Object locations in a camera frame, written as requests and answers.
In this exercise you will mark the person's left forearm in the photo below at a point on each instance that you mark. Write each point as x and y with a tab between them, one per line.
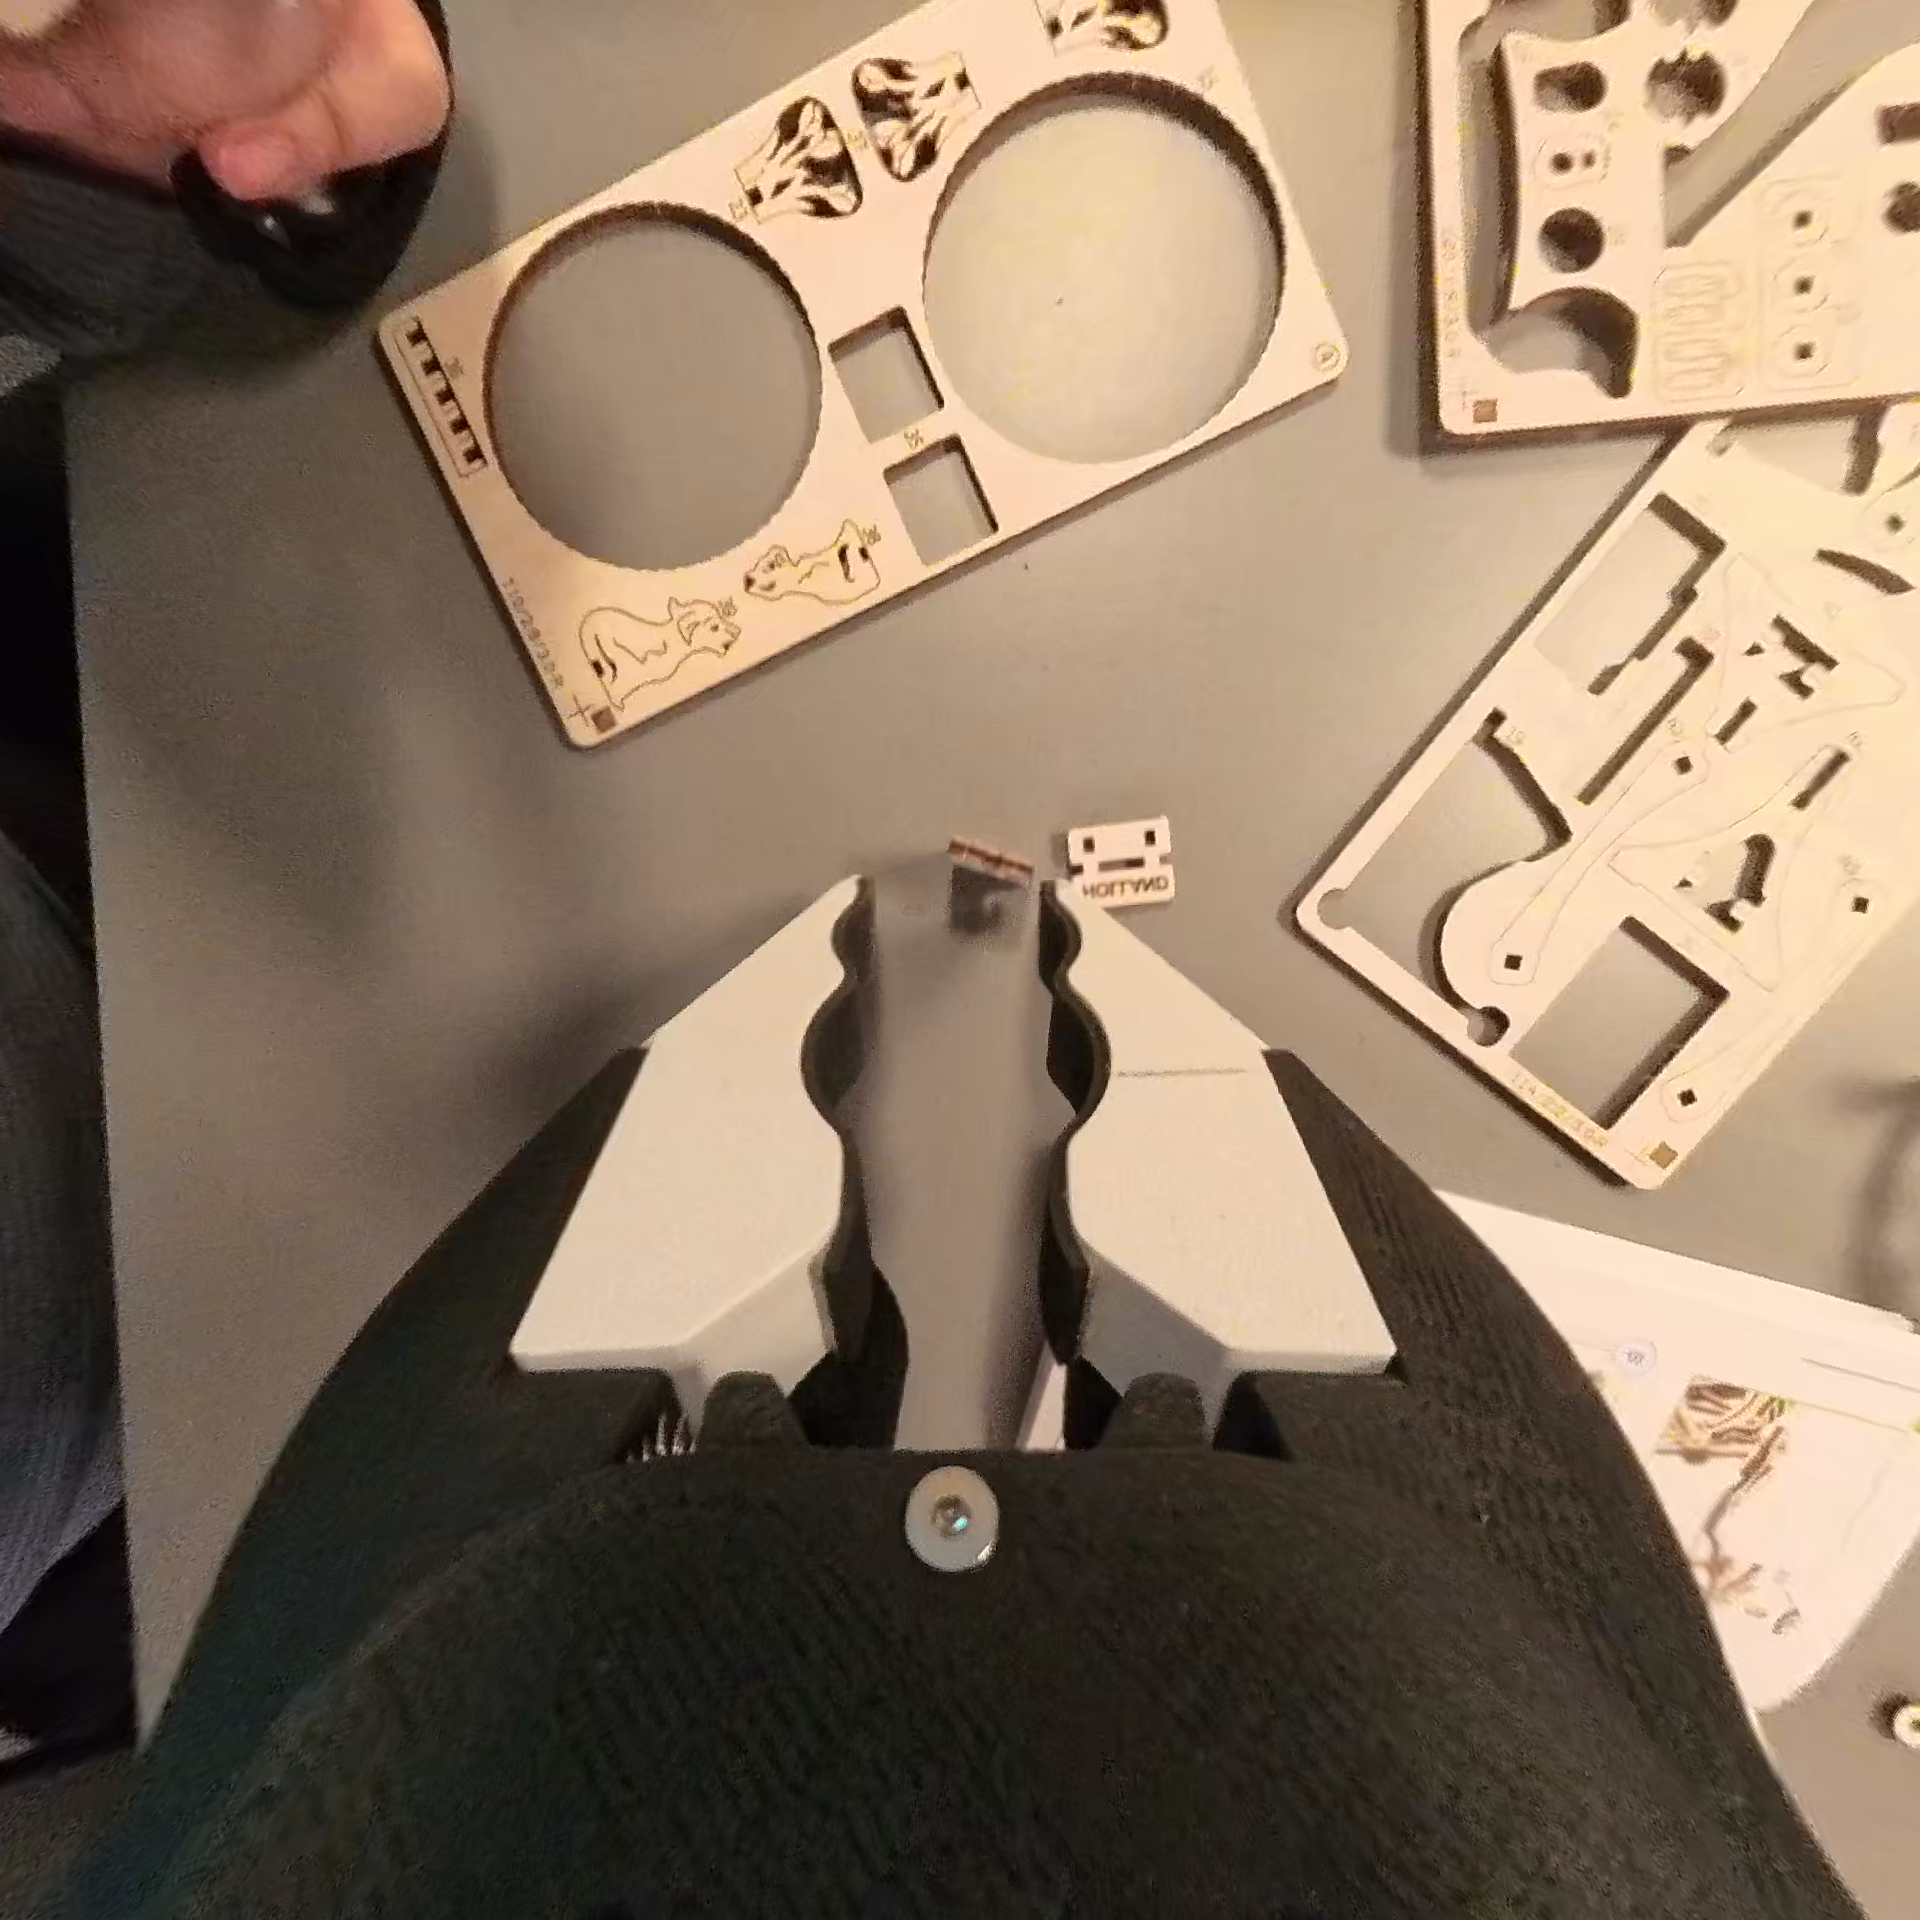
76	257

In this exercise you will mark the wooden sheet with round holes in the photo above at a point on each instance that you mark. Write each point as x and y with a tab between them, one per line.
871	249

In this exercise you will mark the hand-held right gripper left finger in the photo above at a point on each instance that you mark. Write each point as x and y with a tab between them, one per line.
689	1199

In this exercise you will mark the paper instruction booklet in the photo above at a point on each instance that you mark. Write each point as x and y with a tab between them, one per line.
1696	1320

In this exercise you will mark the tiny wooden strip part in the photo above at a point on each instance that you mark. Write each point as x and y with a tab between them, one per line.
990	859

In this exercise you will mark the person's left hand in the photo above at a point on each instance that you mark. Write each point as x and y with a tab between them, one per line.
224	90

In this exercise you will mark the wooden sheet with square cutouts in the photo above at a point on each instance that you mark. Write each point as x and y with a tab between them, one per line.
1786	1020

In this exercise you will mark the wooden sheet with curved cutouts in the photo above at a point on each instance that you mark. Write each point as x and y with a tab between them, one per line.
1478	298

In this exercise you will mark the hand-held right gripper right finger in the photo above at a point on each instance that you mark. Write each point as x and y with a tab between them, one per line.
1216	1199

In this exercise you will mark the small round metal part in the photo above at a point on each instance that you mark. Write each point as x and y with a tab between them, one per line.
1903	1720

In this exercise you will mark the small notched wooden part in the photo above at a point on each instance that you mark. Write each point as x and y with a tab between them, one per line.
1125	889

